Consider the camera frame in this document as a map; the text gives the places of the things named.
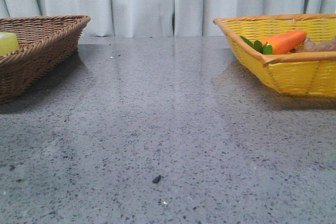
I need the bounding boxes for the small black debris piece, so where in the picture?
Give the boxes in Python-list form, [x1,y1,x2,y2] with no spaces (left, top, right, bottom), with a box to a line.
[152,175,162,184]

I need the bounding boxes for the brown wicker basket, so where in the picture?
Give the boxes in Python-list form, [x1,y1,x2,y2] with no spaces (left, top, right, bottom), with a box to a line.
[1,15,91,104]

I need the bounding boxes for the beige ginger root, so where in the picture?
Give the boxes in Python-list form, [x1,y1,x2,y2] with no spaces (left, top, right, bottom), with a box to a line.
[293,36,335,52]

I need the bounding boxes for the orange toy carrot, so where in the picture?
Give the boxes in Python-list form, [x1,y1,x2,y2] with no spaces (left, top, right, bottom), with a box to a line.
[240,29,307,55]

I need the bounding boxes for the yellow wicker basket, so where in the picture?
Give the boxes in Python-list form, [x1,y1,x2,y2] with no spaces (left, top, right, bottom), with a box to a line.
[213,14,335,98]

